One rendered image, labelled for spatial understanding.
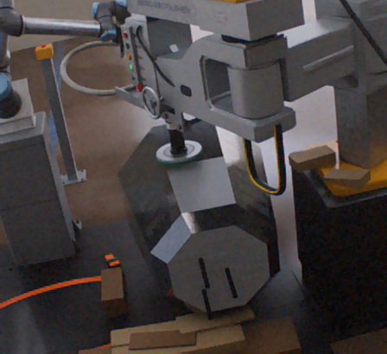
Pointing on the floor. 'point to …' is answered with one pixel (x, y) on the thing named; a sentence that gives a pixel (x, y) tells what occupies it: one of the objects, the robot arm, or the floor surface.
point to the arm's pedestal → (34, 198)
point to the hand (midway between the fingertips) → (125, 54)
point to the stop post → (59, 116)
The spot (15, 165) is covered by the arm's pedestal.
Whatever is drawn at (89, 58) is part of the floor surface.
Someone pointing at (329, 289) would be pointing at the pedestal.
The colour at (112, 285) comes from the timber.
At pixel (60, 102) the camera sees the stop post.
